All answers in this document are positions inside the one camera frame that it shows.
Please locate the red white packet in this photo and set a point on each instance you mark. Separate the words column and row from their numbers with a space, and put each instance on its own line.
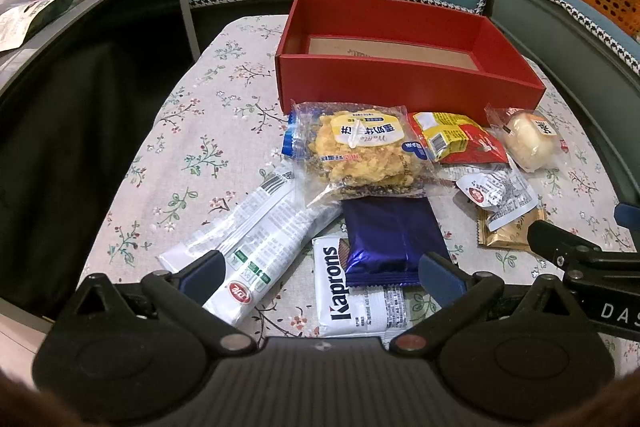
column 451, row 173

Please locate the round cake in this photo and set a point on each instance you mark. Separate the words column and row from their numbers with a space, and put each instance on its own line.
column 529, row 138

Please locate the blue coconut snack packet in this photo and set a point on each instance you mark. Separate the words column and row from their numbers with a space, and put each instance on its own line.
column 287, row 149

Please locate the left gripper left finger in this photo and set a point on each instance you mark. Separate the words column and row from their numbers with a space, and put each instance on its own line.
column 181, row 297

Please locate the white small snack packet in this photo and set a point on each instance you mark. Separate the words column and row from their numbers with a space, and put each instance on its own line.
column 502, row 191

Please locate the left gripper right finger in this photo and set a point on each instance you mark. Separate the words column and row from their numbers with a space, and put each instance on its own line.
column 463, row 299

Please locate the gold foil snack packet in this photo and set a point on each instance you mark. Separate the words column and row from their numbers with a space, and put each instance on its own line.
column 511, row 236

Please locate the white paper on side table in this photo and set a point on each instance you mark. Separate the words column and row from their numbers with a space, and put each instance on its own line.
column 22, row 20

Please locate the red yellow snack bag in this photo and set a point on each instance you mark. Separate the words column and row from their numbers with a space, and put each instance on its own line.
column 457, row 139

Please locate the white long snack packet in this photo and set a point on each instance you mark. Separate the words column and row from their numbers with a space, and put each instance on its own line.
column 259, row 239

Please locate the white Kaprons wafer packet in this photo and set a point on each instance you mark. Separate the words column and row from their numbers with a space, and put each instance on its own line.
column 345, row 311

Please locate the clear yellow egg crisp packet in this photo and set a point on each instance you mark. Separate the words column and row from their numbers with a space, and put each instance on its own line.
column 351, row 150

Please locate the dark blue foil packet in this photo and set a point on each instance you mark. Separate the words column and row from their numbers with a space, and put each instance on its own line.
column 387, row 237

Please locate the floral tablecloth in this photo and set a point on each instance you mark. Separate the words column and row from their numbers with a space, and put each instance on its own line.
column 220, row 133

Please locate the red cardboard box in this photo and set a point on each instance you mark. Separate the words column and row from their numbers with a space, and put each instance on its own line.
column 400, row 53

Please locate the dark side table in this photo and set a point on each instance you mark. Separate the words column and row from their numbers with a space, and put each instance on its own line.
column 77, row 99

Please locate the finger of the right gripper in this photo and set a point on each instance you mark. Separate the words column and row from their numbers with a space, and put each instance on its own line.
column 558, row 246
column 627, row 216

